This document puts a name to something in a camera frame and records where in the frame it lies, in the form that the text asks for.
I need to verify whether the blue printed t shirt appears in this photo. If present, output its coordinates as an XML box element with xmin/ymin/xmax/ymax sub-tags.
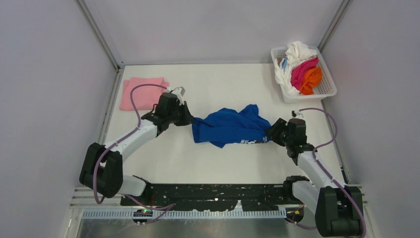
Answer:
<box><xmin>192</xmin><ymin>104</ymin><xmax>271</xmax><ymax>148</ymax></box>

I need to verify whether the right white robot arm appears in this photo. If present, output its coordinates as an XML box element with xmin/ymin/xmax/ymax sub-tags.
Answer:
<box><xmin>265</xmin><ymin>118</ymin><xmax>367</xmax><ymax>238</ymax></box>

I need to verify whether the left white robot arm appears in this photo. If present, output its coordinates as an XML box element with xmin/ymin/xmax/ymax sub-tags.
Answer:
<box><xmin>79</xmin><ymin>92</ymin><xmax>195</xmax><ymax>198</ymax></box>

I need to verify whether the folded pink t shirt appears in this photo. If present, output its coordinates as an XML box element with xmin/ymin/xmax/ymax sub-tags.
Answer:
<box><xmin>119</xmin><ymin>77</ymin><xmax>169</xmax><ymax>111</ymax></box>

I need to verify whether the magenta t shirt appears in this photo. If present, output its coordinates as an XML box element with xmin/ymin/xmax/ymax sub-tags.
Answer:
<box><xmin>291</xmin><ymin>57</ymin><xmax>319</xmax><ymax>91</ymax></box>

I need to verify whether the white laundry basket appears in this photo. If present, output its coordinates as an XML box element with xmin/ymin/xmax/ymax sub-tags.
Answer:
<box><xmin>270</xmin><ymin>45</ymin><xmax>337</xmax><ymax>104</ymax></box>

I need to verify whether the orange t shirt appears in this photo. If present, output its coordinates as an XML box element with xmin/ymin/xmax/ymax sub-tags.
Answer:
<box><xmin>300</xmin><ymin>67</ymin><xmax>322</xmax><ymax>95</ymax></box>

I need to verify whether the white t shirt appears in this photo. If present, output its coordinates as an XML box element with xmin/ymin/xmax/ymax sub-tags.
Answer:
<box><xmin>273</xmin><ymin>41</ymin><xmax>317</xmax><ymax>96</ymax></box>

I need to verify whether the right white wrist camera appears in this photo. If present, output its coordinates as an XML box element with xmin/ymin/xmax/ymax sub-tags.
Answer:
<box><xmin>292</xmin><ymin>110</ymin><xmax>304</xmax><ymax>119</ymax></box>

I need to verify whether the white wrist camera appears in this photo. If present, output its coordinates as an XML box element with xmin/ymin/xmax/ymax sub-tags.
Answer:
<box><xmin>166</xmin><ymin>87</ymin><xmax>186</xmax><ymax>105</ymax></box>
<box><xmin>292</xmin><ymin>110</ymin><xmax>304</xmax><ymax>119</ymax></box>

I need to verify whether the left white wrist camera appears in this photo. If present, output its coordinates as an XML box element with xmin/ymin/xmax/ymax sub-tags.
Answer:
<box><xmin>166</xmin><ymin>87</ymin><xmax>186</xmax><ymax>105</ymax></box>

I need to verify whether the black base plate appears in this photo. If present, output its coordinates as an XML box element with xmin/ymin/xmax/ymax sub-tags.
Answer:
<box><xmin>120</xmin><ymin>183</ymin><xmax>302</xmax><ymax>212</ymax></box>

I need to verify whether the white slotted cable duct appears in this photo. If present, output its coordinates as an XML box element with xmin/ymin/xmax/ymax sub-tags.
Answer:
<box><xmin>82</xmin><ymin>208</ymin><xmax>286</xmax><ymax>220</ymax></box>

